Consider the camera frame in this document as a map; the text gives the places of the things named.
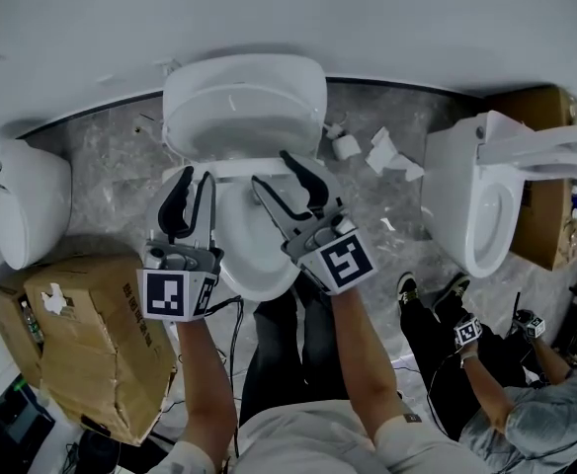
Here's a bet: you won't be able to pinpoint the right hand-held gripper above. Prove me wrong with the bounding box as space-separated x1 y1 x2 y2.
250 149 377 297

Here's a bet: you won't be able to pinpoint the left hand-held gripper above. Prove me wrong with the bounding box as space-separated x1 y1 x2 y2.
137 165 224 323

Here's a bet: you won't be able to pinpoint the person's right forearm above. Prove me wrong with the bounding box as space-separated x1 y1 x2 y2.
330 283 411 438

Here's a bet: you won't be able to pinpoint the person's left forearm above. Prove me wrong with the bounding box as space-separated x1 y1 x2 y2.
174 313 241 459

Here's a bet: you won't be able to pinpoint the white toilet bowl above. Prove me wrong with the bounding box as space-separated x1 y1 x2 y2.
161 155 340 304

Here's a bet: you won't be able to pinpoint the square-backed white toilet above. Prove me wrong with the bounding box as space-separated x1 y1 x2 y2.
420 110 577 279

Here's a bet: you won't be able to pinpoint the egg-shaped white toilet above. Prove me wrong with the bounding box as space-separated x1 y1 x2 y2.
0 138 73 272

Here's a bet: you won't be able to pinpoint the white plastic pipe fitting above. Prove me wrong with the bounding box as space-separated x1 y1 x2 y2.
323 122 361 161

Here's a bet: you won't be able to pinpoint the crumpled white paper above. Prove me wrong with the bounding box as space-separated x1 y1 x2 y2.
365 125 426 183

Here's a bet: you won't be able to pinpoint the person's black trousers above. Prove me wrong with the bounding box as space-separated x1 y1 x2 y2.
238 274 365 430

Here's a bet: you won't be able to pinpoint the torn cardboard box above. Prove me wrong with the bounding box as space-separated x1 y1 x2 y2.
24 253 179 447

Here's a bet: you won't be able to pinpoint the clear plastic water bottle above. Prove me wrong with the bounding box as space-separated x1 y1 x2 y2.
19 301 45 346

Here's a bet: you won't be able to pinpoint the open cardboard box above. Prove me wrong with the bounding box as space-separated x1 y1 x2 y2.
0 269 45 390

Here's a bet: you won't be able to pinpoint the person's white shirt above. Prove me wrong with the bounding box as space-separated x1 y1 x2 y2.
142 400 493 474

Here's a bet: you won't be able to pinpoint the plain cardboard box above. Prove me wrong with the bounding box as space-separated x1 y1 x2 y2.
485 85 577 272

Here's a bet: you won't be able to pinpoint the black electronic equipment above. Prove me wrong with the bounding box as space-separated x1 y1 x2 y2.
0 372 57 474

